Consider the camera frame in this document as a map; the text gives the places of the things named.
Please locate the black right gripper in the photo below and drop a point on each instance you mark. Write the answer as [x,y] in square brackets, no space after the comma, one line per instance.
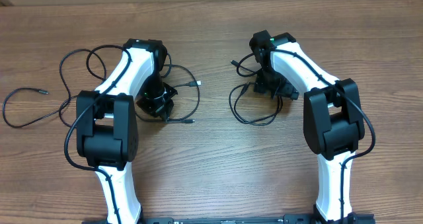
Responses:
[287,90]

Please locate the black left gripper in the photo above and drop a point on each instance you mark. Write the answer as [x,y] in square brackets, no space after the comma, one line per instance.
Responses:
[156,108]

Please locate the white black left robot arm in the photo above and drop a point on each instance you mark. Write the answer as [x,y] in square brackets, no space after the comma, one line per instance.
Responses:
[106,123]

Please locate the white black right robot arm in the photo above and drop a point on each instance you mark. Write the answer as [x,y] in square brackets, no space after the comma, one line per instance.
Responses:
[333,122]

